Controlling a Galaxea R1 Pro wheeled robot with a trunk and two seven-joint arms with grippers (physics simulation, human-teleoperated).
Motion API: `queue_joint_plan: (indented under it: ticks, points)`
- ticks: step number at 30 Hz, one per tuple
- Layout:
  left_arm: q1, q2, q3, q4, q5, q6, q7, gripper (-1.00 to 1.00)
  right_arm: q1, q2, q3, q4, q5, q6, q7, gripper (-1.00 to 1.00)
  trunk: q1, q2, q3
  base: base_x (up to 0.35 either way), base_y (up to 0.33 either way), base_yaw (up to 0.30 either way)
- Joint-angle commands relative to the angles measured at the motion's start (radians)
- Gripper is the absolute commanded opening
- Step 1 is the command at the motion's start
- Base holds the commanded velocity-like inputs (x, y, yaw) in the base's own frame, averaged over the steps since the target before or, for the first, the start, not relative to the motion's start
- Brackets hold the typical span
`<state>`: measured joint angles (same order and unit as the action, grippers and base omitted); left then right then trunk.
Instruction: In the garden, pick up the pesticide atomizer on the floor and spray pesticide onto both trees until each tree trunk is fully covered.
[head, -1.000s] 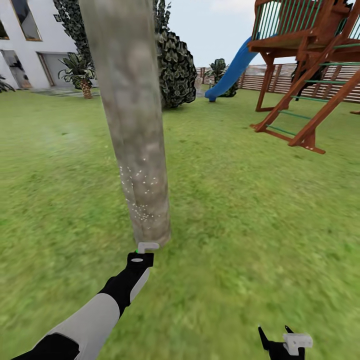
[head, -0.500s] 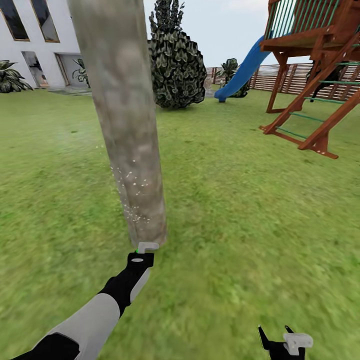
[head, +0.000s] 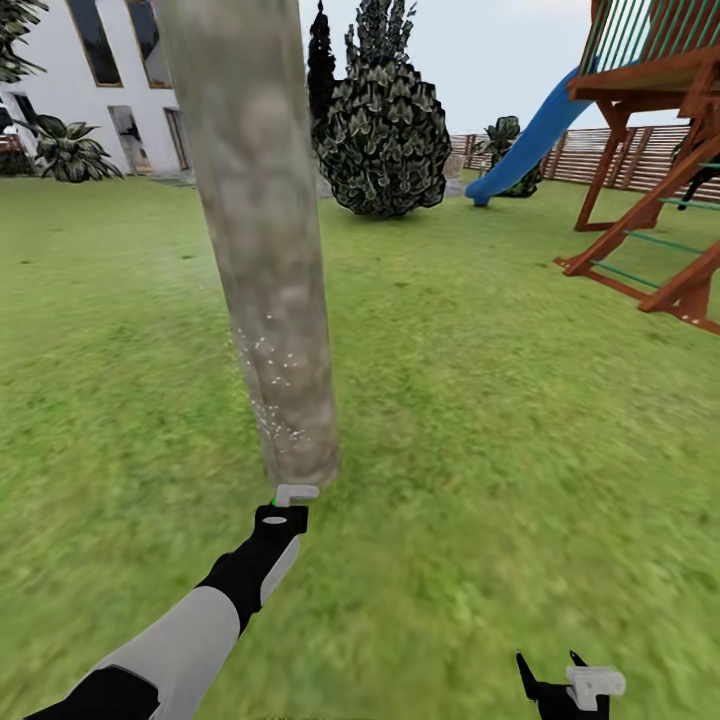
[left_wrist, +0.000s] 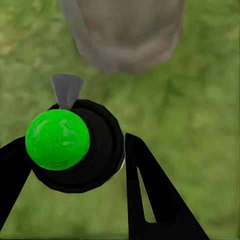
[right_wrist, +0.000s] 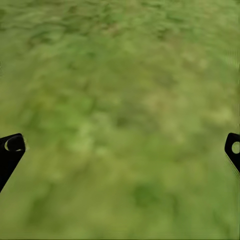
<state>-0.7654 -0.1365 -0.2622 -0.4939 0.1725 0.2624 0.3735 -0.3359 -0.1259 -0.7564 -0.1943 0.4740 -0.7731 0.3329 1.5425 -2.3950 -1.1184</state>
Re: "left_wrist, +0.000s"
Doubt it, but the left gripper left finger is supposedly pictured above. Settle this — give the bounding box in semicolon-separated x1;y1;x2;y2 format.
0;136;32;231

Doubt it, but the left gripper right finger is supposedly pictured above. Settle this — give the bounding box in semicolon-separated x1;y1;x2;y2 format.
124;133;210;240

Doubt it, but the pesticide atomizer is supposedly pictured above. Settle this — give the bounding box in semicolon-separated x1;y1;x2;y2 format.
25;73;126;194

